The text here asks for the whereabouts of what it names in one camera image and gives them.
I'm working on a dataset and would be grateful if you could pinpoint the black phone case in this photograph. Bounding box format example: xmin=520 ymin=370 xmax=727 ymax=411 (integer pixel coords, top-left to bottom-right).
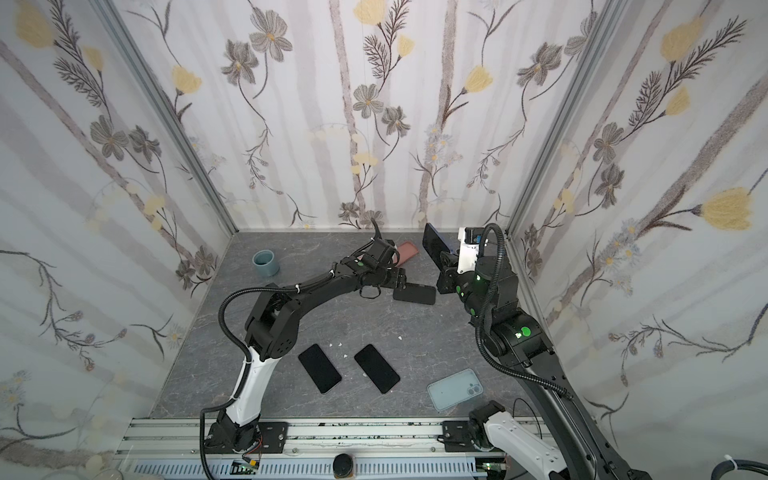
xmin=393 ymin=283 xmax=437 ymax=305

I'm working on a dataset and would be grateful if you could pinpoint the pink phone case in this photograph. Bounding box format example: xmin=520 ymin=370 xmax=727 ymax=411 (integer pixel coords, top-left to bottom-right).
xmin=396 ymin=241 xmax=419 ymax=267

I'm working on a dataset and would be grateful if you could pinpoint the black smartphone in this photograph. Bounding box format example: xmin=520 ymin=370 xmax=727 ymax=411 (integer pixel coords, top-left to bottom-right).
xmin=422 ymin=222 xmax=451 ymax=269
xmin=354 ymin=344 xmax=401 ymax=394
xmin=298 ymin=344 xmax=342 ymax=394

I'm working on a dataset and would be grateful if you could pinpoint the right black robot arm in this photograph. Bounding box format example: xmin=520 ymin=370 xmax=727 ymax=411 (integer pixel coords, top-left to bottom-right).
xmin=422 ymin=223 xmax=650 ymax=479

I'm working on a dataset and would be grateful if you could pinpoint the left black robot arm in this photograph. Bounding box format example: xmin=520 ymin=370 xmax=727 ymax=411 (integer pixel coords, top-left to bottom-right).
xmin=199 ymin=226 xmax=405 ymax=479

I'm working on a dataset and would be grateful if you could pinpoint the pale green phone case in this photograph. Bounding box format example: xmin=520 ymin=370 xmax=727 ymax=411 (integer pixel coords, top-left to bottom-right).
xmin=427 ymin=369 xmax=484 ymax=412

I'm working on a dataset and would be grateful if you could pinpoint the teal ceramic cup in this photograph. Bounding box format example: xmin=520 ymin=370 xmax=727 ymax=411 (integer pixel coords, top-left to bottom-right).
xmin=252 ymin=249 xmax=280 ymax=278

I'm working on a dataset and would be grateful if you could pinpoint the black round knob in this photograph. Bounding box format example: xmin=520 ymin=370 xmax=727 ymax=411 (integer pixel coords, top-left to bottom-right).
xmin=332 ymin=453 xmax=355 ymax=479

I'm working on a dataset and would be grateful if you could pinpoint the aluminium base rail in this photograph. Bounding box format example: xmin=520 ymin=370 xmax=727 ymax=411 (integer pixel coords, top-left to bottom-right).
xmin=113 ymin=383 xmax=607 ymax=480

